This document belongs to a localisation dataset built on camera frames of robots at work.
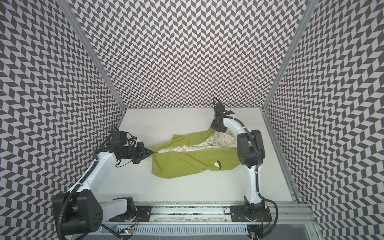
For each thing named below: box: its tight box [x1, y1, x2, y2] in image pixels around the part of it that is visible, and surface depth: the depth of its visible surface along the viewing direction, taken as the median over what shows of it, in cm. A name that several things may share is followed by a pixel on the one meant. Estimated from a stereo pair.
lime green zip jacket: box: [151, 127, 242, 179], surface depth 88 cm
